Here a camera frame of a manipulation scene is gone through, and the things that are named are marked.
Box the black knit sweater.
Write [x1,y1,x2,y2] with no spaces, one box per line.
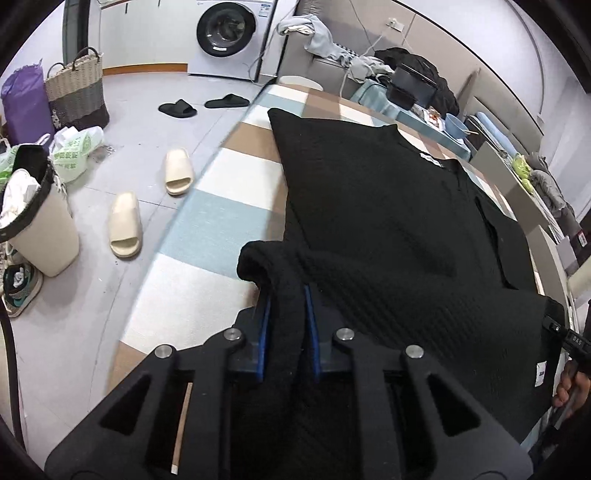
[225,107,562,480]

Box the light blue clothes pile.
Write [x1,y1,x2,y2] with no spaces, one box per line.
[276,14,394,90]

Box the person right hand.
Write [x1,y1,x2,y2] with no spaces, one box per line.
[553,360,590,418]

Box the checkered bed blanket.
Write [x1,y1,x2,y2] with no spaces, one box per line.
[108,83,546,393]

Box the beige slipper near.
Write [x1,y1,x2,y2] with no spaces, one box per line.
[108,192,143,259]

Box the beige slipper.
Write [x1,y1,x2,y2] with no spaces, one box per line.
[108,192,143,259]
[164,148,194,197]

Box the yellow green toy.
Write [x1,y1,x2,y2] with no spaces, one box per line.
[512,154,534,194]

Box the beige slipper far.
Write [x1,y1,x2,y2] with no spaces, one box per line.
[164,148,194,197]

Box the teal side table cloth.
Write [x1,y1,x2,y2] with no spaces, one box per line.
[351,80,471,161]

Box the blue bowl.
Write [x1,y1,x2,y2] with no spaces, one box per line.
[444,113,469,141]

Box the white round stool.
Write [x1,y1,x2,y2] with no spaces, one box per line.
[277,75,324,91]

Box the sneaker on floor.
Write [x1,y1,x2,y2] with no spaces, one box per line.
[2,262,43,318]

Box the black slipper right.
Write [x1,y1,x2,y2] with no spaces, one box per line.
[204,93,250,109]

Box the black slipper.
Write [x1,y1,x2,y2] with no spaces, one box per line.
[204,93,250,109]
[158,99,197,119]

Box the black food container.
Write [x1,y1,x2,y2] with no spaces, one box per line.
[387,64,438,110]

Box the beige trash bin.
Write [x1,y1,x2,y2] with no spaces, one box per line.
[1,144,80,277]

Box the black jacket pile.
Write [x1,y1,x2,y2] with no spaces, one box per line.
[375,47,460,118]

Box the black slipper left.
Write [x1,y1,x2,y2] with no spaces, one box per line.
[158,99,197,119]

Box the green white plastic bag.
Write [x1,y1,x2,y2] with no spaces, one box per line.
[49,126,104,183]

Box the white washing machine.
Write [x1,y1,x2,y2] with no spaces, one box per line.
[187,1,276,83]

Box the woven laundry basket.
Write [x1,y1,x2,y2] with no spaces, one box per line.
[45,47,110,131]

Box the purple bag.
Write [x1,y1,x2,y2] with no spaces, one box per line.
[1,63,55,145]

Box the black cable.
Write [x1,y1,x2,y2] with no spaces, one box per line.
[0,306,27,453]

